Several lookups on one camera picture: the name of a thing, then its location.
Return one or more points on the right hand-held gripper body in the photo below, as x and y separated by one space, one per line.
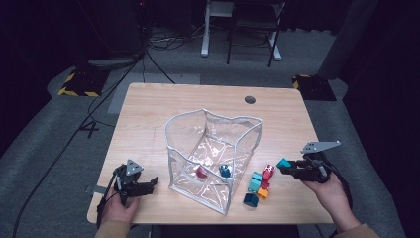
317 170

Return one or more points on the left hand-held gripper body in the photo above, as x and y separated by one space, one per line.
127 180

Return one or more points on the red studded toy block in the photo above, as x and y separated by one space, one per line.
270 169

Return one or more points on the pink-red toy block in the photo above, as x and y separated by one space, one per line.
266 177

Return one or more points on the shiny teal toy block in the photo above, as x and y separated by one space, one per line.
257 176

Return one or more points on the orange toy block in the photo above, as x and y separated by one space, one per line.
262 193

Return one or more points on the light teal toy block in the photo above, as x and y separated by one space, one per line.
254 186

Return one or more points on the maroon toy block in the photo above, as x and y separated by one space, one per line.
201 172

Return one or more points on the clear plastic storage bag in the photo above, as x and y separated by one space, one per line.
211 155

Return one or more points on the dark blue studded toy plate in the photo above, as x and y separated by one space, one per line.
225 170

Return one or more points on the person's right hand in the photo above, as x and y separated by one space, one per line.
332 195

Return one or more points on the person's left hand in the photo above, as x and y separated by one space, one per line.
115 211

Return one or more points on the grey tape strip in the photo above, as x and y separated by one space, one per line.
99 189

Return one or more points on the dark blue toy block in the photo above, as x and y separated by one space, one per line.
251 200

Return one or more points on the black yellow striped stand base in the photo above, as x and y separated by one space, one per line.
82 84
313 87

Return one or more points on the dark round table grommet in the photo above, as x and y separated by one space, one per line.
250 99

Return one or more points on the grey flat stand base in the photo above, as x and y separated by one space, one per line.
112 62

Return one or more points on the white desk leg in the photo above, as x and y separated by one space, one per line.
206 33
275 46

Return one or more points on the grey curtain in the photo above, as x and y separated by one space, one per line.
346 36

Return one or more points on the dark equipment cabinet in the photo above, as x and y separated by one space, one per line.
112 29

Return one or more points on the black metal chair frame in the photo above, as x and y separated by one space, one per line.
254 24

